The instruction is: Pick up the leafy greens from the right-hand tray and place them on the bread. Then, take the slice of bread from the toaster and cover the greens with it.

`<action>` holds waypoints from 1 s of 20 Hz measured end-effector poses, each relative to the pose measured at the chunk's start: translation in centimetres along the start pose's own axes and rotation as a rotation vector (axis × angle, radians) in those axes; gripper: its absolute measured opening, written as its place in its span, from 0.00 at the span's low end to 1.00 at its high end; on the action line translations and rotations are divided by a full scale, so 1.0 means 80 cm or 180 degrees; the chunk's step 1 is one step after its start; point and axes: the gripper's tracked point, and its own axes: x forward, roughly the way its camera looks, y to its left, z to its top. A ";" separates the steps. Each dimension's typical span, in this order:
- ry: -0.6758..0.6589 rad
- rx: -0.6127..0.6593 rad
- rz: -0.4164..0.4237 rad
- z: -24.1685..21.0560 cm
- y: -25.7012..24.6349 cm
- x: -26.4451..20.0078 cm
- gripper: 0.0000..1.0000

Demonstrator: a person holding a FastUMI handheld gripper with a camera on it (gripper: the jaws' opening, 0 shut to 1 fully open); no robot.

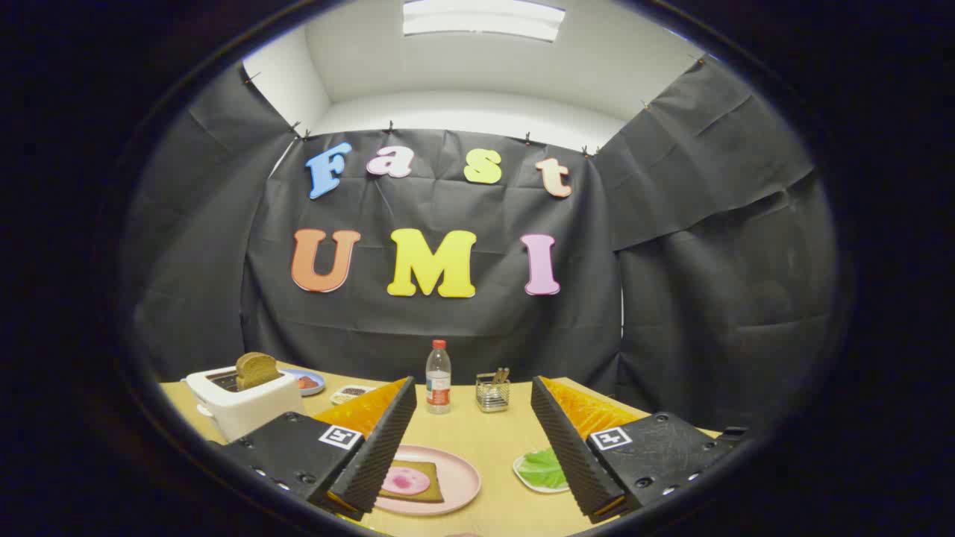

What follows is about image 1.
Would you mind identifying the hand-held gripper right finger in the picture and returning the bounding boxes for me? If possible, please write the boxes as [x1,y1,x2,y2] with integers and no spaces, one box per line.
[530,376,749,524]

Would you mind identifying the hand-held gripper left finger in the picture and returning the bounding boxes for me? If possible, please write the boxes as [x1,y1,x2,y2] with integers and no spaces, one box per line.
[220,376,418,521]

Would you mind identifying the green lettuce leaf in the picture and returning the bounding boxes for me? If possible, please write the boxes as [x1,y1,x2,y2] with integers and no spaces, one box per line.
[518,447,568,490]

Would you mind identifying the brown toast bread slice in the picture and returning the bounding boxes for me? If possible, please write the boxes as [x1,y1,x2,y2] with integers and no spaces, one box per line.
[236,352,283,392]

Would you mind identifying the pink ham slice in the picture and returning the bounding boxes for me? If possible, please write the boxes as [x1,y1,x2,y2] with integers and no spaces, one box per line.
[382,466,431,497]

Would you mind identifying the small white square plate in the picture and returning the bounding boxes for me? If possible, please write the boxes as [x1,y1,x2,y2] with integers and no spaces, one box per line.
[513,451,572,494]

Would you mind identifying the brown bread slice with ham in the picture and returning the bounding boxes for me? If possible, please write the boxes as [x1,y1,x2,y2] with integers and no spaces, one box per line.
[378,460,444,503]

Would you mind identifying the pink round plate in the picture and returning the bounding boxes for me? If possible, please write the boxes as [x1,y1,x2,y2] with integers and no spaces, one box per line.
[373,445,482,517]

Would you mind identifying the small blue plate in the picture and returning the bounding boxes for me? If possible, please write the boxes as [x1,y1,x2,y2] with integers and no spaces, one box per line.
[282,368,327,397]

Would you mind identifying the clear red-capped water bottle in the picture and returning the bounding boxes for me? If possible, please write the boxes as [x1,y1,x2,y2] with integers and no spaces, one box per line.
[426,339,452,415]

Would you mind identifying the white toaster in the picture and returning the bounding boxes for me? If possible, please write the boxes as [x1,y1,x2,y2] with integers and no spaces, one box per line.
[185,365,307,442]

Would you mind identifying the ceiling light panel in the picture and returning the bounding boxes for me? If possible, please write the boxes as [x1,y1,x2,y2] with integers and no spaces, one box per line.
[403,0,566,42]

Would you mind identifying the metal wire utensil holder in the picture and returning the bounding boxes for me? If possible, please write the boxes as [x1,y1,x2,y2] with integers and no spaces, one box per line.
[476,372,510,413]

